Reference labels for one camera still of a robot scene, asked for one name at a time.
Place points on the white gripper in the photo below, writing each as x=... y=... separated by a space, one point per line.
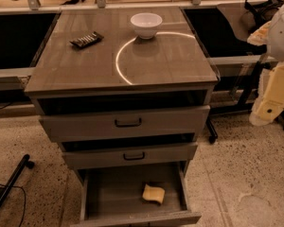
x=283 y=35

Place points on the yellow sponge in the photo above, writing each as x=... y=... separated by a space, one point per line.
x=153 y=193

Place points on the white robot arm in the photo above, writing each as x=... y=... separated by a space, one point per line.
x=275 y=48

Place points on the top grey drawer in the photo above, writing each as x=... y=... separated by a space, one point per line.
x=124 y=124

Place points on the middle grey drawer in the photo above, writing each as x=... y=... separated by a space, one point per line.
x=130 y=156

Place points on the grey wooden drawer cabinet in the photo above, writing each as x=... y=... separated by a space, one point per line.
x=120 y=73

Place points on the bottom grey open drawer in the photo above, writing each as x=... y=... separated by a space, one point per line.
x=112 y=197

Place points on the black VR headset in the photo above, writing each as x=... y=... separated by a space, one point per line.
x=262 y=12

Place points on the white ceramic bowl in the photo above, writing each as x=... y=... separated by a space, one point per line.
x=145 y=25

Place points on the dark snack bar packet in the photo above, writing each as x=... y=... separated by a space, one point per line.
x=87 y=40

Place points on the black stand leg left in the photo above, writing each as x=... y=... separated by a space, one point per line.
x=6 y=187

